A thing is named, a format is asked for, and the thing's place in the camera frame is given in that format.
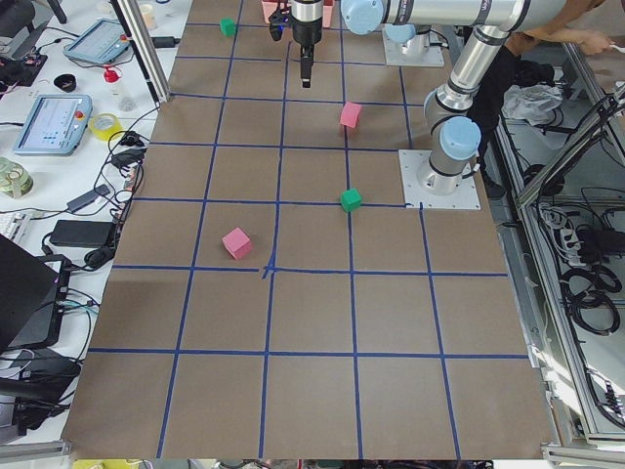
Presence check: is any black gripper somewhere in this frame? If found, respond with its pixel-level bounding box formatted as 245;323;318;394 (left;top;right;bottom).
291;20;322;88

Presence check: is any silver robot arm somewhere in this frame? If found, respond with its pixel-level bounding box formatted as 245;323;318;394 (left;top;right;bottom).
340;0;563;196

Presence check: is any pink plastic bin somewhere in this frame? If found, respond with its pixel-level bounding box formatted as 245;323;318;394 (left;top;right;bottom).
261;0;335;28

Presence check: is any pink cube centre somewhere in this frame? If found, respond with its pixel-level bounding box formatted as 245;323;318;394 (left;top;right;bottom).
339;102;362;129

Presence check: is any green cube far right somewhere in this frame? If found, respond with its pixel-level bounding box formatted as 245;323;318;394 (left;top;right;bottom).
220;18;237;37

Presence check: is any green cube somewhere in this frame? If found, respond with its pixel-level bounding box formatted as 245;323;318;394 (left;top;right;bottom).
220;18;237;37
340;188;362;213

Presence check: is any green cube front left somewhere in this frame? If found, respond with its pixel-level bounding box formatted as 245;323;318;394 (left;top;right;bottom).
340;188;362;213

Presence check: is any pink cube near gripper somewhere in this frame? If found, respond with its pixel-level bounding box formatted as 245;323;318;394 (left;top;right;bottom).
222;228;253;260

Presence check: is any yellow tape roll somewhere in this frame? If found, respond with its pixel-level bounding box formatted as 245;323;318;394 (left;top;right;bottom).
88;113;123;141

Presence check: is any black bowl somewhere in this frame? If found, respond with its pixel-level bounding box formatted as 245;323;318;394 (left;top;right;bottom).
53;73;77;93

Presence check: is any grey teach pendant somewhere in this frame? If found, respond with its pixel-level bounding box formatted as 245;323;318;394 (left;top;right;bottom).
14;95;93;156

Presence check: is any person in black trousers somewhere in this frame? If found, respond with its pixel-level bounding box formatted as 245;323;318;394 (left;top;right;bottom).
467;0;613;199

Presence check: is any black power brick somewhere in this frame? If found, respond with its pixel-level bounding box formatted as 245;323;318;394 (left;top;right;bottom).
50;220;114;248

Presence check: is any green tape roll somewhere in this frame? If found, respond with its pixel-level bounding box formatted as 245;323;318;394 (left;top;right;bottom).
0;157;33;198

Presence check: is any black laptop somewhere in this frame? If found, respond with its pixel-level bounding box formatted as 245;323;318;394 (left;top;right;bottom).
1;236;69;352

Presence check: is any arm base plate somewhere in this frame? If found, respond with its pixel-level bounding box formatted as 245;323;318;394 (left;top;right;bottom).
398;149;481;210
383;25;445;67

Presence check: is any aluminium profile post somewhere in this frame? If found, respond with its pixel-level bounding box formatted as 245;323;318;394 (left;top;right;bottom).
109;0;170;105

